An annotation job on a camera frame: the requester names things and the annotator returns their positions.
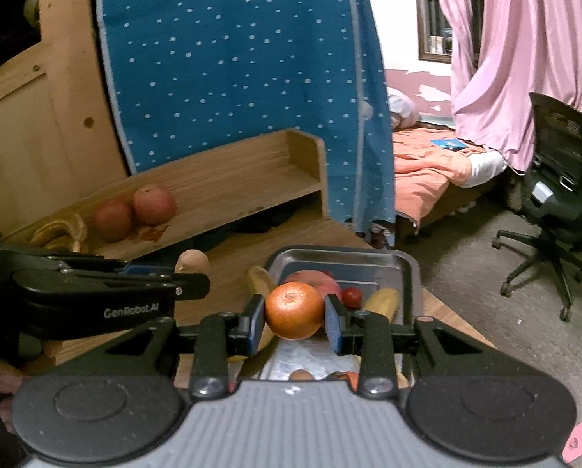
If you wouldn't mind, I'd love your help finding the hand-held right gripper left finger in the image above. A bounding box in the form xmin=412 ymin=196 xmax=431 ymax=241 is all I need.
xmin=37 ymin=295 xmax=265 ymax=399

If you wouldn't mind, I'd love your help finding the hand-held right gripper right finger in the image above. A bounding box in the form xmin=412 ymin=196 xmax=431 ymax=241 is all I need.
xmin=325 ymin=295 xmax=554 ymax=399

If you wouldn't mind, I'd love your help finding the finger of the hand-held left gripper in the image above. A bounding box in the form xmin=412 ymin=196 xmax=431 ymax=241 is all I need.
xmin=47 ymin=252 xmax=175 ymax=280
xmin=88 ymin=272 xmax=211 ymax=302

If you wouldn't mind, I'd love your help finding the yellow banana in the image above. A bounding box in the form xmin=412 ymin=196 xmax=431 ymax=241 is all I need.
xmin=248 ymin=266 xmax=278 ymax=352
xmin=361 ymin=287 xmax=400 ymax=325

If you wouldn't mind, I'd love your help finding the orange tangerine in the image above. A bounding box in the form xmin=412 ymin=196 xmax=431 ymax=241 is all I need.
xmin=265 ymin=282 xmax=325 ymax=340
xmin=327 ymin=371 xmax=360 ymax=388

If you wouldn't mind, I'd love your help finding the metal tray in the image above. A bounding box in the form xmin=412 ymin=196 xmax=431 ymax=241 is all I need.
xmin=259 ymin=248 xmax=422 ymax=383

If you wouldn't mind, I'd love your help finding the curved wooden shelf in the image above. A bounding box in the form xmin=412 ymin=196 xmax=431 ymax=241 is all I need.
xmin=0 ymin=128 xmax=328 ymax=274

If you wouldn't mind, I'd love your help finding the person's left hand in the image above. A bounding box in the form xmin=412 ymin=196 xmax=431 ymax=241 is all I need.
xmin=0 ymin=348 xmax=26 ymax=432

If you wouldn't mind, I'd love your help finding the banana bunch on shelf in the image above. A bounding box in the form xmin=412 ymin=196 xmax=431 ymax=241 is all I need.
xmin=29 ymin=213 xmax=88 ymax=253

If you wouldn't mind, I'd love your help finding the wooden bed headboard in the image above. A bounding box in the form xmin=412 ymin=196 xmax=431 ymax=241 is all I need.
xmin=0 ymin=0 xmax=131 ymax=237

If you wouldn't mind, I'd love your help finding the orange blanket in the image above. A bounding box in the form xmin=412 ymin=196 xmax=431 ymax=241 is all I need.
xmin=392 ymin=127 xmax=508 ymax=227

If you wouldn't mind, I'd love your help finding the blue book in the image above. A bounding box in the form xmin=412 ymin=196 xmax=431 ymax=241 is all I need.
xmin=430 ymin=137 xmax=467 ymax=152

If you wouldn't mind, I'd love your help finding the white cloth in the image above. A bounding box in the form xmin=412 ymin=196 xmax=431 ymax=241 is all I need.
xmin=466 ymin=151 xmax=508 ymax=188

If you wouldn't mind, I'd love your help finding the blue dotted curtain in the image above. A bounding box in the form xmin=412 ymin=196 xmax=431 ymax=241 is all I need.
xmin=93 ymin=0 xmax=396 ymax=249

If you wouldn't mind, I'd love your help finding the white pillow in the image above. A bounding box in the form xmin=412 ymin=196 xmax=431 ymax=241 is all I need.
xmin=386 ymin=87 xmax=421 ymax=128

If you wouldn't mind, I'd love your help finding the pink paper card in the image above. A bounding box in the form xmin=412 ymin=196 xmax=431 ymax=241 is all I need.
xmin=561 ymin=419 xmax=582 ymax=464

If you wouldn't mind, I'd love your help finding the black office chair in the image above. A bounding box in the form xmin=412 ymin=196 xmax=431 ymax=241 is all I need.
xmin=493 ymin=92 xmax=582 ymax=323

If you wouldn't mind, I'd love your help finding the barred window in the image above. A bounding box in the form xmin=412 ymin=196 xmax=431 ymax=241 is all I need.
xmin=410 ymin=0 xmax=486 ymax=64

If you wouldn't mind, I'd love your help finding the pink curtain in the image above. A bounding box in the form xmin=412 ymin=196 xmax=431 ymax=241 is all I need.
xmin=427 ymin=0 xmax=582 ymax=169

